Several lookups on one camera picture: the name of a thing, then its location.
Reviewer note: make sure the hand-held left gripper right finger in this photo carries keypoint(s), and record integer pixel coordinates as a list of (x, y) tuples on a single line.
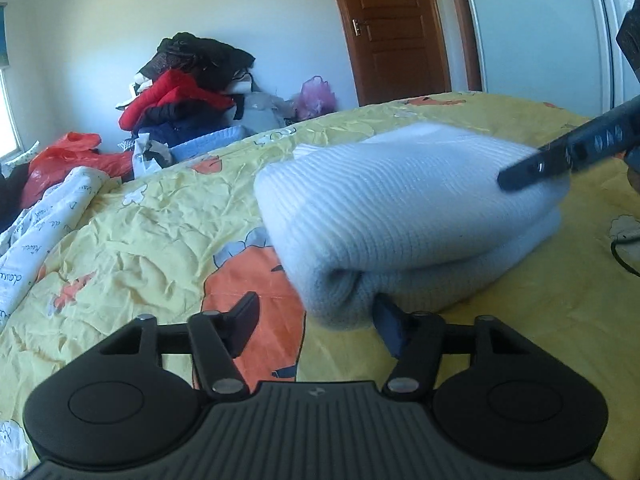
[(387, 322)]

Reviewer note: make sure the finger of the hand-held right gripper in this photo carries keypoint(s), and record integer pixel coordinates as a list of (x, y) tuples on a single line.
[(575, 152)]

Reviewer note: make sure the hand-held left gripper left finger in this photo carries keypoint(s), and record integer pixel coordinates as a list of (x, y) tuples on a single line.
[(247, 321)]

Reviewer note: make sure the white knit sweater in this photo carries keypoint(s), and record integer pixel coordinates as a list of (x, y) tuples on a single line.
[(400, 220)]

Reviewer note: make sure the pile of dark clothes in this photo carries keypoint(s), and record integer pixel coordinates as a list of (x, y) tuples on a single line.
[(200, 55)]

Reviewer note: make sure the white wardrobe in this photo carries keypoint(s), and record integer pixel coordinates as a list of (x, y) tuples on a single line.
[(535, 25)]

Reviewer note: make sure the yellow printed bedsheet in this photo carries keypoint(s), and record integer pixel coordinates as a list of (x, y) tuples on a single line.
[(150, 240)]

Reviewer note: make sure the blue knit cloth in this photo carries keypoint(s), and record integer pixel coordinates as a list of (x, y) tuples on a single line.
[(210, 142)]

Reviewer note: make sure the white plastic bag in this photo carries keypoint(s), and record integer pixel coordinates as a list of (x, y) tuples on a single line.
[(150, 155)]

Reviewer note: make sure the grey sack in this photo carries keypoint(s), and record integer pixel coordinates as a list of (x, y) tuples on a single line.
[(262, 115)]

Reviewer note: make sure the brown wooden door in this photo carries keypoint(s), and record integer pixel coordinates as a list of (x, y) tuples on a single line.
[(395, 25)]

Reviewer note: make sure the white printed quilt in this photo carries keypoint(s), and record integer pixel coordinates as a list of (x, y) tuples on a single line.
[(45, 220)]

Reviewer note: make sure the pink plastic bag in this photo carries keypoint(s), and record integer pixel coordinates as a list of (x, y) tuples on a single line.
[(315, 97)]

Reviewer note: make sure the red plastic bag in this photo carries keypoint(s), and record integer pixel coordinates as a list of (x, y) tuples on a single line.
[(75, 160)]

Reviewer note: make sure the red jacket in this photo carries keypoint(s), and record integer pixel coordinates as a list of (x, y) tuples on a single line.
[(170, 92)]

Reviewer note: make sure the black clothing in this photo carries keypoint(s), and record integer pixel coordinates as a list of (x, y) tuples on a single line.
[(10, 195)]

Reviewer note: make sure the window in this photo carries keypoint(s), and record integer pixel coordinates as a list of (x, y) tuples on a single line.
[(7, 120)]

